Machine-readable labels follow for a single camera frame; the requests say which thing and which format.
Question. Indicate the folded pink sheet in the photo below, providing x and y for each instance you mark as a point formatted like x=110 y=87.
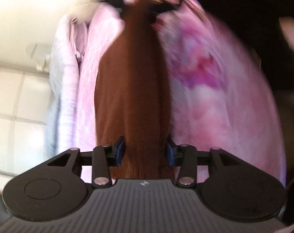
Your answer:
x=79 y=36

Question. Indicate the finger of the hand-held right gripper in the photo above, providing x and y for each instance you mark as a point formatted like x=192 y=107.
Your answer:
x=119 y=4
x=170 y=6

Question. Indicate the person's right forearm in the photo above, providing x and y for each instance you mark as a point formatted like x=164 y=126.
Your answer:
x=291 y=34

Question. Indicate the white ribbed quilt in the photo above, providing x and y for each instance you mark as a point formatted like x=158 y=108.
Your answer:
x=62 y=89

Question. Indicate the brown knit button vest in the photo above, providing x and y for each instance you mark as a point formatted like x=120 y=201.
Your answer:
x=132 y=89

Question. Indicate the pink floral blanket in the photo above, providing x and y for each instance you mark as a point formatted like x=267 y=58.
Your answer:
x=222 y=114

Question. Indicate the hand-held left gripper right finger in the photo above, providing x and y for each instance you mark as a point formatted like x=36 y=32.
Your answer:
x=170 y=154

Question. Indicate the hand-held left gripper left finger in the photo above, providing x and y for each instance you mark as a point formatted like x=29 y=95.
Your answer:
x=120 y=151

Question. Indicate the beige wardrobe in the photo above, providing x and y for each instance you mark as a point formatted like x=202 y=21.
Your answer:
x=15 y=102

